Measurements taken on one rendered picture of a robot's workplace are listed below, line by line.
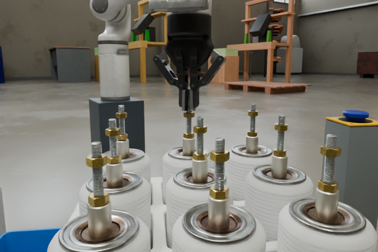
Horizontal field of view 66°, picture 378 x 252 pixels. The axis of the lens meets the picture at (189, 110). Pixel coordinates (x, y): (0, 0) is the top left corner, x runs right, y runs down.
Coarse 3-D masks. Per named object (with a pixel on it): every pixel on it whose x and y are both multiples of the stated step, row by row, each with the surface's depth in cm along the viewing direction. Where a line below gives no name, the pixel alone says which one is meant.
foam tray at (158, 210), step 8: (152, 184) 57; (160, 184) 57; (152, 192) 54; (160, 192) 54; (152, 200) 51; (160, 200) 50; (152, 208) 48; (160, 208) 48; (72, 216) 45; (152, 216) 46; (160, 216) 45; (152, 224) 43; (160, 224) 43; (152, 232) 47; (160, 232) 41; (152, 240) 47; (160, 240) 39; (152, 248) 38; (160, 248) 37; (168, 248) 37; (272, 248) 37
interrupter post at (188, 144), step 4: (184, 140) 52; (188, 140) 52; (192, 140) 52; (184, 144) 52; (188, 144) 52; (192, 144) 52; (184, 148) 52; (188, 148) 52; (192, 148) 52; (184, 152) 52; (188, 152) 52; (192, 152) 52
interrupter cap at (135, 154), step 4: (132, 148) 55; (108, 152) 53; (132, 152) 53; (136, 152) 53; (140, 152) 53; (132, 156) 52; (136, 156) 51; (140, 156) 50; (144, 156) 52; (124, 160) 48; (128, 160) 48; (132, 160) 49; (136, 160) 49
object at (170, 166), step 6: (168, 156) 52; (168, 162) 50; (174, 162) 50; (180, 162) 49; (186, 162) 49; (210, 162) 51; (168, 168) 50; (174, 168) 50; (180, 168) 49; (168, 174) 51; (168, 180) 51
